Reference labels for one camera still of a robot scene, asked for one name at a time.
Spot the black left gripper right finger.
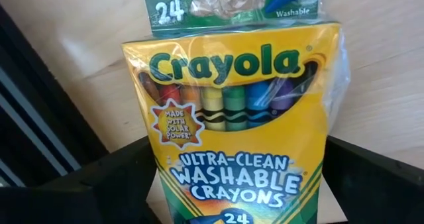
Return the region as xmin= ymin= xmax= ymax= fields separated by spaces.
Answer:
xmin=323 ymin=136 xmax=424 ymax=224

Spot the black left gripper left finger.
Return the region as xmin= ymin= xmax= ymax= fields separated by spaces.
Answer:
xmin=0 ymin=136 xmax=157 ymax=224

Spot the yellow green crayon box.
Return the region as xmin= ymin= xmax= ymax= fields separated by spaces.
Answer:
xmin=121 ymin=0 xmax=352 ymax=224

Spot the black aluminium frame rail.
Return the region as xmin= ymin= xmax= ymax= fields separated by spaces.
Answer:
xmin=0 ymin=5 xmax=110 ymax=188

